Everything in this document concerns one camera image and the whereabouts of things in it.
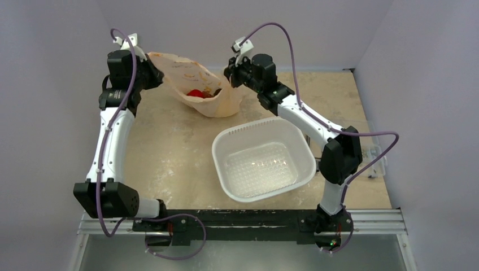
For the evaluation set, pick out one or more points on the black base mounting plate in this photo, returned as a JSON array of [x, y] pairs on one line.
[[302, 226]]

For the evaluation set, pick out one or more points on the orange translucent plastic bag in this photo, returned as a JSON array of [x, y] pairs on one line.
[[183, 75]]

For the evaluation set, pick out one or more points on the red fake grape bunch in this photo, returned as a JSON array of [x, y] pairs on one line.
[[210, 93]]

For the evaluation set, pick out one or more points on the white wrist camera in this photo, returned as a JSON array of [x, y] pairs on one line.
[[242, 48], [131, 43]]

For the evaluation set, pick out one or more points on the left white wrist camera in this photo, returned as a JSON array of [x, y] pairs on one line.
[[131, 43]]

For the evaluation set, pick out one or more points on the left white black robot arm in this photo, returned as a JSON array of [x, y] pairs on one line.
[[104, 186]]

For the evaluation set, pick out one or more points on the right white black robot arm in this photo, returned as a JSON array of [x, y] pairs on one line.
[[341, 152]]

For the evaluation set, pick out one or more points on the black T-handle wrench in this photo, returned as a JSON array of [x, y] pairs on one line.
[[315, 151]]

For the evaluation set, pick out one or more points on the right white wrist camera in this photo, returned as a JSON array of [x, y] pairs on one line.
[[242, 48]]

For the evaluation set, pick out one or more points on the white plastic basket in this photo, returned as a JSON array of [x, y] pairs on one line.
[[261, 159]]

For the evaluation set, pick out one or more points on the red fake fruit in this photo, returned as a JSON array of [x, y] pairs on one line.
[[196, 93]]

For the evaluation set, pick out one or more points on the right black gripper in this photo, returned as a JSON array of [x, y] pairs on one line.
[[232, 75]]

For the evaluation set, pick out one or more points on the aluminium rail frame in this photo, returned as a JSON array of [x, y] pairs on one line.
[[169, 157]]

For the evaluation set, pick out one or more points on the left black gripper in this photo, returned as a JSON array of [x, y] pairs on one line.
[[156, 74]]

